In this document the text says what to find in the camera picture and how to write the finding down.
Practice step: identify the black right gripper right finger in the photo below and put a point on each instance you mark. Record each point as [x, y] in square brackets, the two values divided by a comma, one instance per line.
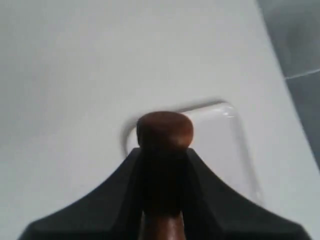
[212, 210]

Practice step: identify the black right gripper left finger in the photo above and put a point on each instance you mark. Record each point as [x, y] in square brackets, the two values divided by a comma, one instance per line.
[112, 211]

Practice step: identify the brown wooden pestle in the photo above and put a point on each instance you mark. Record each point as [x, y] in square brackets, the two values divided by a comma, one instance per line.
[163, 138]

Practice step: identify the white plastic tray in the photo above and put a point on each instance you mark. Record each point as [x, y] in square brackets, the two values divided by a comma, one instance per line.
[220, 150]

